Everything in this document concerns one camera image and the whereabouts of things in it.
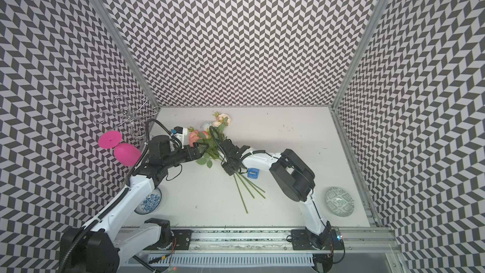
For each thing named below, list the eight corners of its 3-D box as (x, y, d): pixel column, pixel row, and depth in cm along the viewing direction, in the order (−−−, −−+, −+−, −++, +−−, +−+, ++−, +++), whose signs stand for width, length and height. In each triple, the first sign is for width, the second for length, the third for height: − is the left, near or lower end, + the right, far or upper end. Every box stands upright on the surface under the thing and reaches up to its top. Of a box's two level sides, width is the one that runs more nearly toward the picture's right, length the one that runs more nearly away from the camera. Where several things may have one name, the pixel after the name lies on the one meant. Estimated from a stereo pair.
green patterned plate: (328, 217, 81) (333, 213, 76) (322, 191, 88) (326, 187, 83) (352, 217, 81) (358, 213, 76) (344, 191, 88) (349, 187, 83)
